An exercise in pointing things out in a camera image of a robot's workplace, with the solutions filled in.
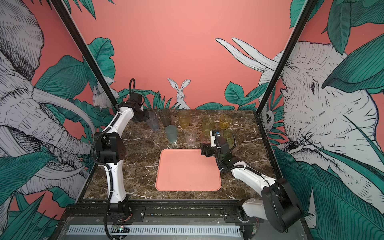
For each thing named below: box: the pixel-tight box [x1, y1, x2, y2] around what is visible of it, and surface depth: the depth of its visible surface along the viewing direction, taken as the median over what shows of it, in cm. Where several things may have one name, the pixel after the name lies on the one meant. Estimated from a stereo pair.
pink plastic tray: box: [155, 148, 222, 192], surface depth 90 cm
